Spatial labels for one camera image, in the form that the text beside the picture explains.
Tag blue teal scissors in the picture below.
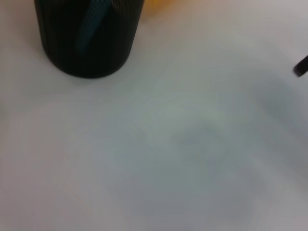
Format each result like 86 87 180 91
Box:
76 0 114 53

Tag yellow plastic bin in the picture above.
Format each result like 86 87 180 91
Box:
144 0 176 8

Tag black mesh pen holder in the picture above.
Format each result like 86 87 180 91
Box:
33 0 144 79

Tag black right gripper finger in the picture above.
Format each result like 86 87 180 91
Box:
293 54 308 78

